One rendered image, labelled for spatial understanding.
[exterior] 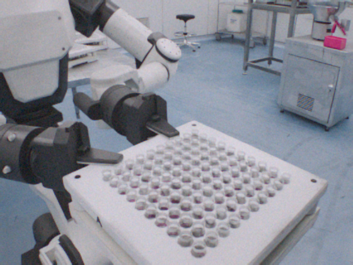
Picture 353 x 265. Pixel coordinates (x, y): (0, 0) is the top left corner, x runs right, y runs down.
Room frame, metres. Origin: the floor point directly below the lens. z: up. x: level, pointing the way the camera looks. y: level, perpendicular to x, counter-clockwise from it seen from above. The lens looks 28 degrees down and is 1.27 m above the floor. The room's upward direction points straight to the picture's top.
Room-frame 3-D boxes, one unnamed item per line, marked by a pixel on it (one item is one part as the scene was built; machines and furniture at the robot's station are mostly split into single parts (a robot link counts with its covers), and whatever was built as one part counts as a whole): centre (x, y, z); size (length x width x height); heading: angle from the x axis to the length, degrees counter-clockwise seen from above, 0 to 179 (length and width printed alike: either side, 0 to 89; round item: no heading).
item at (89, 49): (1.60, 0.60, 0.92); 0.25 x 0.24 x 0.02; 142
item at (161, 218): (0.23, 0.01, 1.02); 0.01 x 0.01 x 0.07
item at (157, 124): (0.44, 0.02, 1.05); 0.06 x 0.03 x 0.02; 35
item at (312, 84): (2.77, -1.43, 0.38); 0.63 x 0.57 x 0.76; 37
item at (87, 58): (1.60, 0.60, 0.87); 0.24 x 0.24 x 0.02; 52
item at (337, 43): (2.53, -1.37, 0.80); 0.16 x 0.12 x 0.09; 37
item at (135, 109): (0.51, 0.07, 1.03); 0.12 x 0.10 x 0.13; 35
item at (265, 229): (0.31, -0.02, 1.03); 0.25 x 0.24 x 0.02; 133
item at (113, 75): (0.65, 0.14, 1.04); 0.13 x 0.07 x 0.09; 151
